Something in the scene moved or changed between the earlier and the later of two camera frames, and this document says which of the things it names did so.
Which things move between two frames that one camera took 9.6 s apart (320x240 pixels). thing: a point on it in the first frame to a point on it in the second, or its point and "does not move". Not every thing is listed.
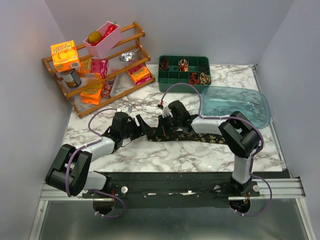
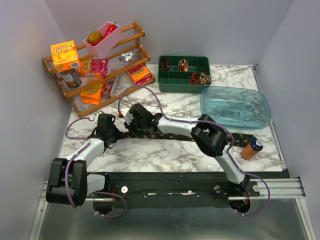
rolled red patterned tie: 183,65 does not move
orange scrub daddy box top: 65,56 does not move
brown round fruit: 95,36 does not move
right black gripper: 162,127 to 130,126
